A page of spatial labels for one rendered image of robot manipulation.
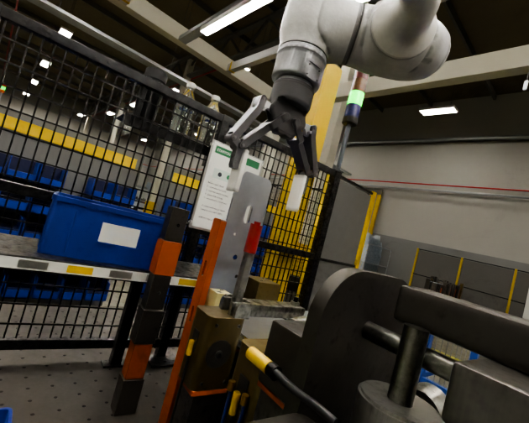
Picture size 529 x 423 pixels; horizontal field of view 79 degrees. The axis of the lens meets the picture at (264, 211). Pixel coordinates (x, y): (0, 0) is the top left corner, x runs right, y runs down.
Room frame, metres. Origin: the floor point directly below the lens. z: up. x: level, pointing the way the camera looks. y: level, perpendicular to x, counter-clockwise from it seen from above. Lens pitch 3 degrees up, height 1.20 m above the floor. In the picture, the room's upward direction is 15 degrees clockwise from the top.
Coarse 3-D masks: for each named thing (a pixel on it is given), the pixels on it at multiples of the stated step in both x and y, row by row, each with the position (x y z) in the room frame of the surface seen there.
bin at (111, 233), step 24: (48, 216) 0.70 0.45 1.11; (72, 216) 0.71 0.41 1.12; (96, 216) 0.74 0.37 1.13; (120, 216) 0.76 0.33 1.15; (144, 216) 0.79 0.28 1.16; (48, 240) 0.70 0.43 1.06; (72, 240) 0.72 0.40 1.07; (96, 240) 0.74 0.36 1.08; (120, 240) 0.77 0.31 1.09; (144, 240) 0.80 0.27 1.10; (120, 264) 0.78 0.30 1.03; (144, 264) 0.81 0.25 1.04
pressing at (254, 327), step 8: (248, 320) 0.72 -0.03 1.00; (256, 320) 0.73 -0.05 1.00; (264, 320) 0.75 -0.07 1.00; (272, 320) 0.77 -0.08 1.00; (248, 328) 0.66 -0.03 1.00; (256, 328) 0.67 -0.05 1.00; (264, 328) 0.69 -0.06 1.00; (240, 336) 0.59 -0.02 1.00; (248, 336) 0.61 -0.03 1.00; (256, 336) 0.63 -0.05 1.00; (264, 336) 0.64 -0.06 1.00; (240, 344) 0.58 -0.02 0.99
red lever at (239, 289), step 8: (256, 224) 0.55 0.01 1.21; (256, 232) 0.55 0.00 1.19; (248, 240) 0.55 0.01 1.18; (256, 240) 0.55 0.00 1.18; (248, 248) 0.55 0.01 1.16; (256, 248) 0.55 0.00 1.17; (248, 256) 0.55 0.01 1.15; (248, 264) 0.55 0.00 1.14; (240, 272) 0.55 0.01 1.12; (248, 272) 0.55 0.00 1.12; (240, 280) 0.55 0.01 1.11; (240, 288) 0.55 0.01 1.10; (232, 296) 0.56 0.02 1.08; (240, 296) 0.55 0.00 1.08
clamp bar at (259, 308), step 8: (224, 296) 0.56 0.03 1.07; (224, 304) 0.56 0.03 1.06; (232, 304) 0.53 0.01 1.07; (256, 304) 0.56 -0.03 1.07; (264, 304) 0.58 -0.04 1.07; (272, 304) 0.60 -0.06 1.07; (280, 304) 0.62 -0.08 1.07; (288, 304) 0.63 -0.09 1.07; (296, 304) 0.63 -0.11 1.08; (232, 312) 0.53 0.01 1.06; (256, 312) 0.56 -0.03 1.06; (264, 312) 0.57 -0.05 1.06; (272, 312) 0.59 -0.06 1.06; (280, 312) 0.60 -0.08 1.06; (288, 312) 0.61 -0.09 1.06; (296, 312) 0.62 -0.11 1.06; (304, 312) 0.63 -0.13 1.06
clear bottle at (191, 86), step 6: (192, 84) 1.08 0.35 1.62; (186, 90) 1.08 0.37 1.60; (192, 90) 1.09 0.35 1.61; (186, 96) 1.07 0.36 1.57; (192, 96) 1.08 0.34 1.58; (180, 108) 1.06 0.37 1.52; (186, 108) 1.07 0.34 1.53; (174, 114) 1.08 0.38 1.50; (186, 114) 1.07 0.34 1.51; (192, 114) 1.10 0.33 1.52; (174, 120) 1.07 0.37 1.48; (180, 120) 1.06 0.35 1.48; (174, 126) 1.07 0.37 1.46; (180, 126) 1.07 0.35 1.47; (186, 126) 1.08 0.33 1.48; (174, 132) 1.06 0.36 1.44; (180, 132) 1.07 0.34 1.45; (186, 132) 1.09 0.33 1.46
